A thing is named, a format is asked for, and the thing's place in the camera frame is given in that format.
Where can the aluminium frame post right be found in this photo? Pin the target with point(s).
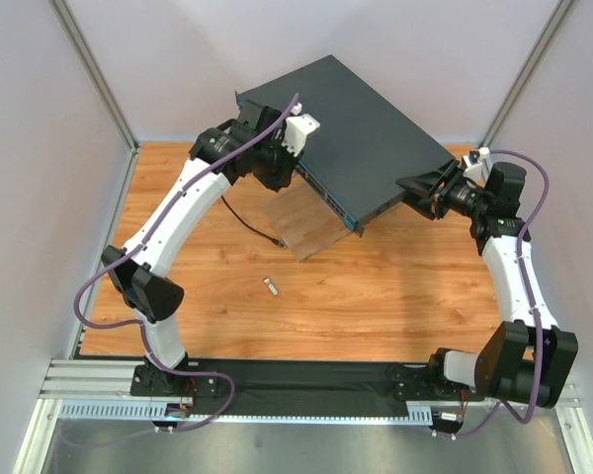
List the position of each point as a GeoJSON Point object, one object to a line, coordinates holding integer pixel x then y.
{"type": "Point", "coordinates": [536, 56]}

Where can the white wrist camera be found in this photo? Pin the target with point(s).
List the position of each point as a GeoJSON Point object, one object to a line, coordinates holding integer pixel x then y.
{"type": "Point", "coordinates": [298, 128]}
{"type": "Point", "coordinates": [477, 165]}

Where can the wooden support board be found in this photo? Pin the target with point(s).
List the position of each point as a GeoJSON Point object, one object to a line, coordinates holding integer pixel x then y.
{"type": "Point", "coordinates": [304, 221]}

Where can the blue-faced grey network switch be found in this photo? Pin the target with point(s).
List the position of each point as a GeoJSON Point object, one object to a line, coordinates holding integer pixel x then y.
{"type": "Point", "coordinates": [364, 143]}

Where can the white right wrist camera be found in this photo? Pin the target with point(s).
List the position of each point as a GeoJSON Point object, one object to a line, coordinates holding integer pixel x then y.
{"type": "Point", "coordinates": [477, 165]}

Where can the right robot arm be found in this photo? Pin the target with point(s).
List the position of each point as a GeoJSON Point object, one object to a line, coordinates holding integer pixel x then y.
{"type": "Point", "coordinates": [528, 358]}

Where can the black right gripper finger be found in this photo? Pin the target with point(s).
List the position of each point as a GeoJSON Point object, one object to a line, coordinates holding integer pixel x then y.
{"type": "Point", "coordinates": [421, 205]}
{"type": "Point", "coordinates": [431, 182]}

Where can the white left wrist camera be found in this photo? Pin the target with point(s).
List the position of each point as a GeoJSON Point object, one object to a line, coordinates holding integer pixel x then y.
{"type": "Point", "coordinates": [298, 128]}

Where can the silver SFP module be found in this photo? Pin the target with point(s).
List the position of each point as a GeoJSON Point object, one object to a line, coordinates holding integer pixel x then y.
{"type": "Point", "coordinates": [271, 286]}

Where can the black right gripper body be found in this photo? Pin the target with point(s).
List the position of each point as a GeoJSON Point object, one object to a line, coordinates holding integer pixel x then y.
{"type": "Point", "coordinates": [438, 190]}

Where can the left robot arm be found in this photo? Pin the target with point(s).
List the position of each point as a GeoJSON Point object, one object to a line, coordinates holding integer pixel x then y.
{"type": "Point", "coordinates": [262, 142]}

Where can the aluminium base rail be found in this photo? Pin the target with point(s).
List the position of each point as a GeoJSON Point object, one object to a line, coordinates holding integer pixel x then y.
{"type": "Point", "coordinates": [131, 390]}

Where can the black cloth strip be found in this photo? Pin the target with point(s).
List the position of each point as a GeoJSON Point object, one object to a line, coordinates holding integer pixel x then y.
{"type": "Point", "coordinates": [331, 388]}

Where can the aluminium frame post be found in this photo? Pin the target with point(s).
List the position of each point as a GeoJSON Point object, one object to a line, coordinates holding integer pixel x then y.
{"type": "Point", "coordinates": [536, 56]}
{"type": "Point", "coordinates": [76, 38]}

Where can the aluminium frame post left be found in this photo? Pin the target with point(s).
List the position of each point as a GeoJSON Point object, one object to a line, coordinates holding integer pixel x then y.
{"type": "Point", "coordinates": [76, 38]}

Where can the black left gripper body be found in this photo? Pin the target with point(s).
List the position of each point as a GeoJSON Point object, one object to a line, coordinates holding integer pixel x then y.
{"type": "Point", "coordinates": [275, 165]}

